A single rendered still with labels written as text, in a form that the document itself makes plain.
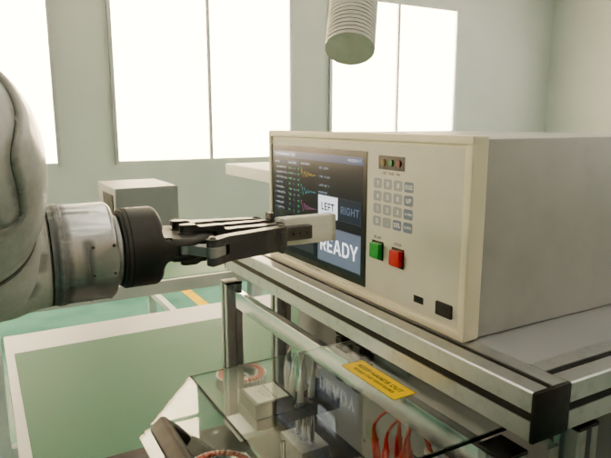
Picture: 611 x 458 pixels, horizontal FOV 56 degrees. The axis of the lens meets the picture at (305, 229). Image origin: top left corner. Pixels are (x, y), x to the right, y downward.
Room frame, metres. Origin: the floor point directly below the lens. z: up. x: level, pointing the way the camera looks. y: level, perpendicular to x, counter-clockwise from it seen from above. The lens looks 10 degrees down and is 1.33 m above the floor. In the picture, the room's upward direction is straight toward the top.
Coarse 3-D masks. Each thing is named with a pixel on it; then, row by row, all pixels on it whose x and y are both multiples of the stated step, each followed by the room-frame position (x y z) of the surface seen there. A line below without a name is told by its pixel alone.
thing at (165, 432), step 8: (160, 424) 0.48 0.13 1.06; (168, 424) 0.48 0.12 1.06; (176, 424) 0.50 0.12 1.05; (152, 432) 0.48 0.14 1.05; (160, 432) 0.47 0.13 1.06; (168, 432) 0.47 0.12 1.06; (176, 432) 0.47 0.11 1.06; (184, 432) 0.49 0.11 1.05; (160, 440) 0.46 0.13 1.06; (168, 440) 0.46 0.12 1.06; (176, 440) 0.45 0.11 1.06; (184, 440) 0.49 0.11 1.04; (160, 448) 0.46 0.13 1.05; (168, 448) 0.45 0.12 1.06; (176, 448) 0.44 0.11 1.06; (184, 448) 0.44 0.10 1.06; (168, 456) 0.44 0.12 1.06; (176, 456) 0.43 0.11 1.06; (184, 456) 0.43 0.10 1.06; (192, 456) 0.43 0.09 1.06
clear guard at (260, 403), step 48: (192, 384) 0.56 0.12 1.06; (240, 384) 0.55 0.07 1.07; (288, 384) 0.55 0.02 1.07; (336, 384) 0.55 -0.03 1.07; (192, 432) 0.50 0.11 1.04; (240, 432) 0.46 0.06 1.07; (288, 432) 0.46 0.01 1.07; (336, 432) 0.46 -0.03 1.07; (384, 432) 0.46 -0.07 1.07; (432, 432) 0.46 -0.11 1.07; (480, 432) 0.46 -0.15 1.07
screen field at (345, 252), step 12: (336, 240) 0.75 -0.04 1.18; (348, 240) 0.72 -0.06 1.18; (360, 240) 0.70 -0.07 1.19; (324, 252) 0.77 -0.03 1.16; (336, 252) 0.75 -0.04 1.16; (348, 252) 0.72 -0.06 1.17; (360, 252) 0.70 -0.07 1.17; (336, 264) 0.75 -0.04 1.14; (348, 264) 0.72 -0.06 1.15; (360, 264) 0.70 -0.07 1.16
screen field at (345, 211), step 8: (320, 200) 0.78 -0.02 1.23; (328, 200) 0.77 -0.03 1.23; (336, 200) 0.75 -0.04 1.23; (344, 200) 0.73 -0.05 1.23; (320, 208) 0.78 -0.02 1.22; (328, 208) 0.77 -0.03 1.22; (336, 208) 0.75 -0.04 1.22; (344, 208) 0.73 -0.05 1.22; (352, 208) 0.72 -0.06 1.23; (360, 208) 0.70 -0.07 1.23; (336, 216) 0.75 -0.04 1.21; (344, 216) 0.73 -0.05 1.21; (352, 216) 0.72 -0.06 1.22; (360, 216) 0.70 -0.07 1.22; (360, 224) 0.70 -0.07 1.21
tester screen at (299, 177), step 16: (288, 160) 0.86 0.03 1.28; (304, 160) 0.82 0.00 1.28; (320, 160) 0.78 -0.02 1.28; (336, 160) 0.75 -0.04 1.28; (352, 160) 0.72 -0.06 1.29; (288, 176) 0.86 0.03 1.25; (304, 176) 0.82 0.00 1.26; (320, 176) 0.78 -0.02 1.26; (336, 176) 0.75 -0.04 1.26; (352, 176) 0.72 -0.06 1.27; (288, 192) 0.87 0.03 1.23; (304, 192) 0.82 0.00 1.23; (320, 192) 0.78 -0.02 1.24; (336, 192) 0.75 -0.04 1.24; (352, 192) 0.72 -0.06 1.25; (288, 208) 0.87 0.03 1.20; (304, 208) 0.82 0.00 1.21; (336, 224) 0.75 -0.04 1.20; (352, 224) 0.72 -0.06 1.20; (304, 256) 0.82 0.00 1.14
